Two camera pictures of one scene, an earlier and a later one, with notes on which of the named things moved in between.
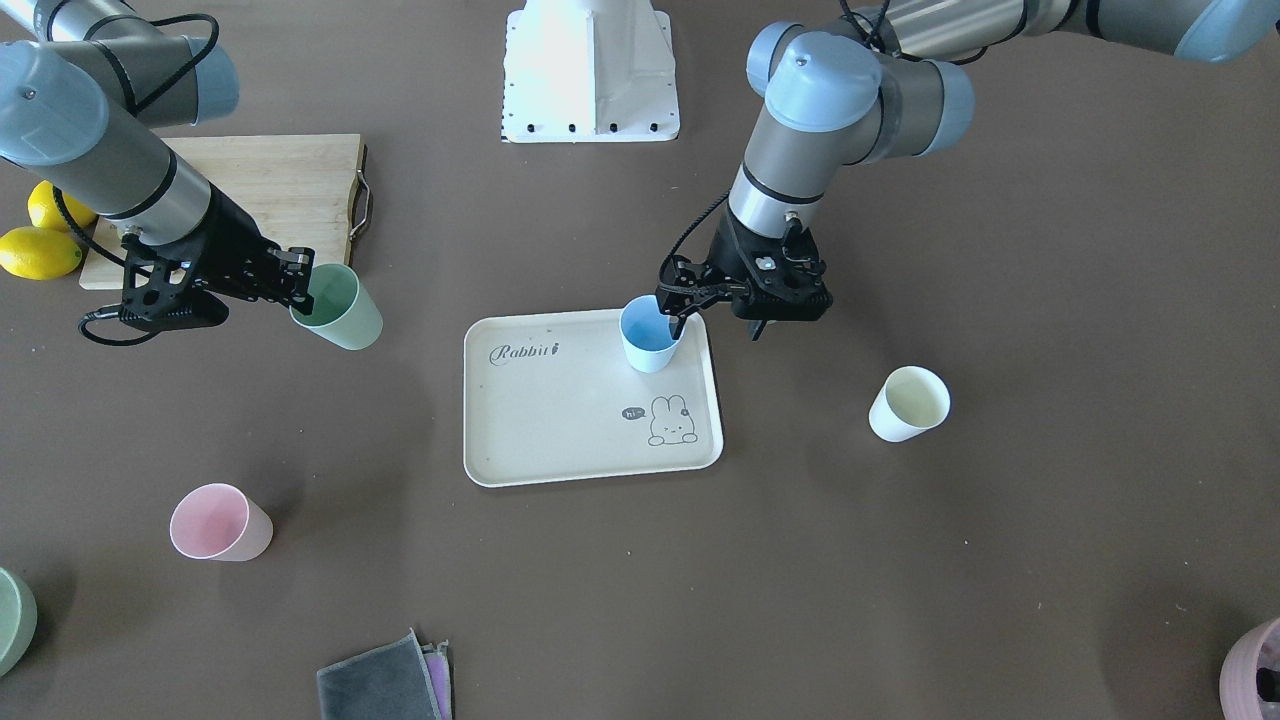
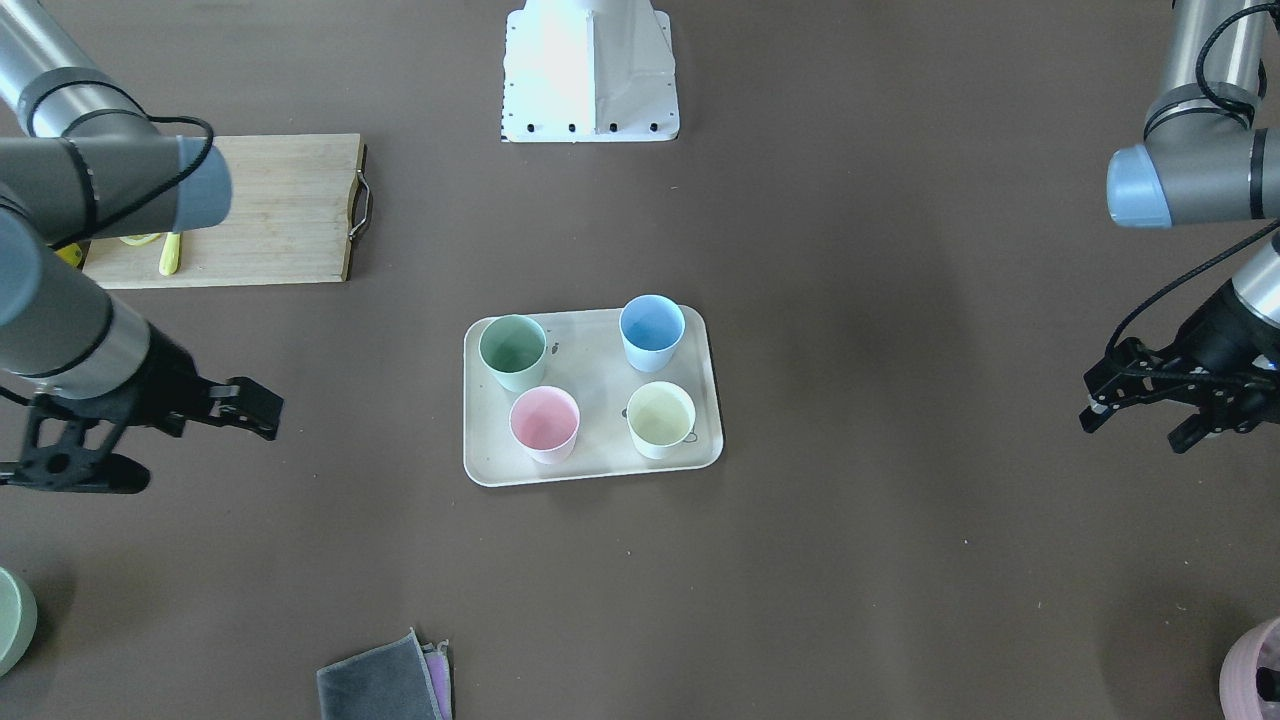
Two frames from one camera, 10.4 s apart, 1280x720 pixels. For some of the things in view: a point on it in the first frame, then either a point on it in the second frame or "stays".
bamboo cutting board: (308, 191) stays
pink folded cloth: (437, 658) stays
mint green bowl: (19, 613) stays
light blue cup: (646, 334) stays
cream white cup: (911, 400) -> (661, 416)
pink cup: (217, 521) -> (544, 420)
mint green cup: (342, 314) -> (512, 347)
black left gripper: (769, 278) -> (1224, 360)
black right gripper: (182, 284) -> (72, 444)
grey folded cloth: (392, 682) stays
